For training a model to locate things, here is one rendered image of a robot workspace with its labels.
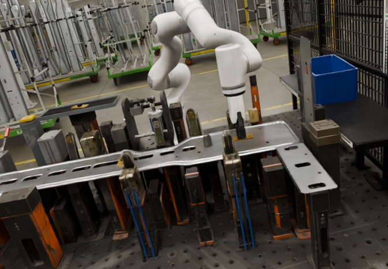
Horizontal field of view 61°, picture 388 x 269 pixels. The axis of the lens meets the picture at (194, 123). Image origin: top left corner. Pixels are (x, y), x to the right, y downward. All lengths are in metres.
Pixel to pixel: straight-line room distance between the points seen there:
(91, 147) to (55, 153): 0.16
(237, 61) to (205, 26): 0.19
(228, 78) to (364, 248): 0.70
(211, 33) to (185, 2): 0.19
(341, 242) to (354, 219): 0.13
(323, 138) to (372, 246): 0.37
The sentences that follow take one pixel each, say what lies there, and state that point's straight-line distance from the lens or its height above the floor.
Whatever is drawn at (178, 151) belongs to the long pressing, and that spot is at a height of 1.00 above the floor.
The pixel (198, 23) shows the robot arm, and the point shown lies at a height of 1.45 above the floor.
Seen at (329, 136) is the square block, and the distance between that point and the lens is 1.18.
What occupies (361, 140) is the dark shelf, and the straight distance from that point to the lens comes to 1.15.
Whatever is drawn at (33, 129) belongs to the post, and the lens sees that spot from 1.74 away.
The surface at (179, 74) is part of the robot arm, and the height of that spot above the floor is 1.17.
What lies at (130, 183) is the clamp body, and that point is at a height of 1.02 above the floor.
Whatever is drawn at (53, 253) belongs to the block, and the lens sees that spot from 1.41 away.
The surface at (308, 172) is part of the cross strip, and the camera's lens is 1.04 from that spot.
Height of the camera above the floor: 1.55
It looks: 21 degrees down
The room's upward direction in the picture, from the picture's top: 12 degrees counter-clockwise
